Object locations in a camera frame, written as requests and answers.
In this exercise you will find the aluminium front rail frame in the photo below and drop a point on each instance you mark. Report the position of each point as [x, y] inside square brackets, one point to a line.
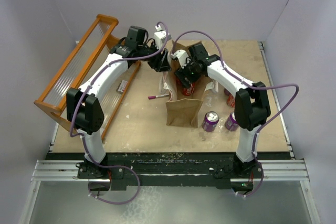
[283, 196]

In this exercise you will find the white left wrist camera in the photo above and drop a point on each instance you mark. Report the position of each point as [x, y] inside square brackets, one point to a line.
[161, 37]

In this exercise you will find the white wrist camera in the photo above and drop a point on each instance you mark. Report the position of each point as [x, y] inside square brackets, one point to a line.
[182, 57]
[161, 37]

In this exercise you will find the small brown packet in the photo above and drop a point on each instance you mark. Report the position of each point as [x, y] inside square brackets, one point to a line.
[122, 86]

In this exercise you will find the purple soda can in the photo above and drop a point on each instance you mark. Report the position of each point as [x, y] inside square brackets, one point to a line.
[226, 92]
[231, 123]
[210, 121]

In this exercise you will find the brown canvas tote bag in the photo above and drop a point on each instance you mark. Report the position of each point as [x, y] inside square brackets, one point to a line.
[182, 111]

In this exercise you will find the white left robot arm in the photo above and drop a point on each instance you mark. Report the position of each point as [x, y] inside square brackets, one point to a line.
[84, 111]

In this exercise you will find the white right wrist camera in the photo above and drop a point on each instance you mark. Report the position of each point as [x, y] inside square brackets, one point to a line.
[182, 57]

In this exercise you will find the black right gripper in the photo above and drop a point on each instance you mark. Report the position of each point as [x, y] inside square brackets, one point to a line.
[181, 73]

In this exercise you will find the small purple marker pen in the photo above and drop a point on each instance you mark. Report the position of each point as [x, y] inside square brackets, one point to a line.
[158, 96]

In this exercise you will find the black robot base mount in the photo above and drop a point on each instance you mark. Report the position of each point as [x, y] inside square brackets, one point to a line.
[214, 169]

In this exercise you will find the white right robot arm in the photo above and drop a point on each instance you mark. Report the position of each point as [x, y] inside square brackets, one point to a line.
[251, 99]

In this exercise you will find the orange wooden framed tray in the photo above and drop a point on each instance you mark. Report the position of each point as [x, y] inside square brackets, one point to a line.
[86, 58]

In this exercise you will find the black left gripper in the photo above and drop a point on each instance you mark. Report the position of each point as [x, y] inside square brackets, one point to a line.
[165, 66]

